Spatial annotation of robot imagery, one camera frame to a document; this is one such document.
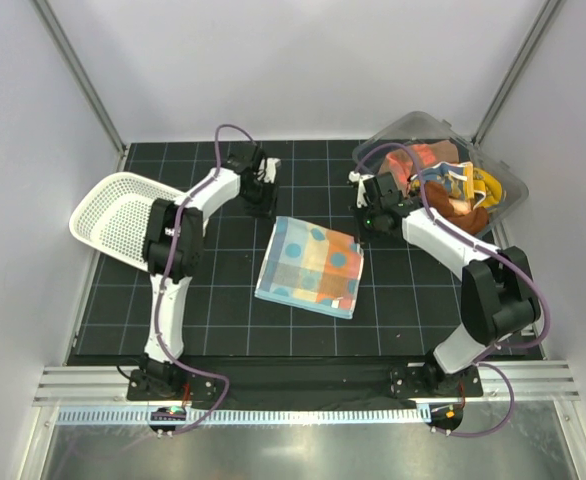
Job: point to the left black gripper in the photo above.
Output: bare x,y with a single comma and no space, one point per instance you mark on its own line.
268,207

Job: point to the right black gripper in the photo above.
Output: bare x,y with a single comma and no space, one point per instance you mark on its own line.
361,233

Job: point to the blue polka dot towel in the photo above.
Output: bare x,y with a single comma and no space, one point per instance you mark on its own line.
311,267

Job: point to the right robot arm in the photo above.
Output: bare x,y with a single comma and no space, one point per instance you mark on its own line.
498,298

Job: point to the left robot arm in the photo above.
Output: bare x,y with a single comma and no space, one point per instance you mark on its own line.
173,250

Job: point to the pink brown towel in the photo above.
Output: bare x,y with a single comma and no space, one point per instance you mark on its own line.
401,164

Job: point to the yellow blue patterned towel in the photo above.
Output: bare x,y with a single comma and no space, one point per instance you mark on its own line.
467,186

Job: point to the clear plastic storage bin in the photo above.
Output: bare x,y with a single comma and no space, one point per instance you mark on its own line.
419,127

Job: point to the white perforated plastic basket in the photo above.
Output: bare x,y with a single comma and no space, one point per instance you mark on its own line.
112,218

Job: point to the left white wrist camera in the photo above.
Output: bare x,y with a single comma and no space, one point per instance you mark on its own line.
270,169

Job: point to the white slotted cable duct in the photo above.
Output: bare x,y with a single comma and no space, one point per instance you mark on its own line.
157,416

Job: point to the right aluminium frame post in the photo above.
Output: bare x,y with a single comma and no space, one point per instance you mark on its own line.
532,41

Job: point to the aluminium frame post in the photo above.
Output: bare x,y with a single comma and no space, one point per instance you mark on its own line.
532,41
64,46

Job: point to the left aluminium frame post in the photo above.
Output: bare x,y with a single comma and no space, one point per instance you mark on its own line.
64,46

